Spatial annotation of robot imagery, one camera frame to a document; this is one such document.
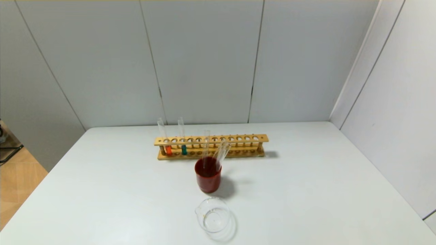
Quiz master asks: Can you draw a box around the wooden test tube rack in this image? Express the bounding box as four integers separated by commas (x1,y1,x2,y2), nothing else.
154,134,269,161

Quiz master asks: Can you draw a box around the test tube with red pigment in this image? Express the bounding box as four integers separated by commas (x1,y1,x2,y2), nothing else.
157,118,173,156

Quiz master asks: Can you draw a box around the black stand in background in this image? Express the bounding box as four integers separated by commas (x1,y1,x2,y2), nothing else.
0,122,24,165

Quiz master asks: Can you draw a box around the clear glass beaker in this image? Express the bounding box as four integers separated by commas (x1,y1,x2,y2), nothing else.
195,197,231,234

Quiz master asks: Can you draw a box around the red cup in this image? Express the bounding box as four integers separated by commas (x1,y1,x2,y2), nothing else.
194,157,222,194

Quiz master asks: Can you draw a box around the test tube with blue pigment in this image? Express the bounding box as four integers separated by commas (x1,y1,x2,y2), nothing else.
177,117,188,156

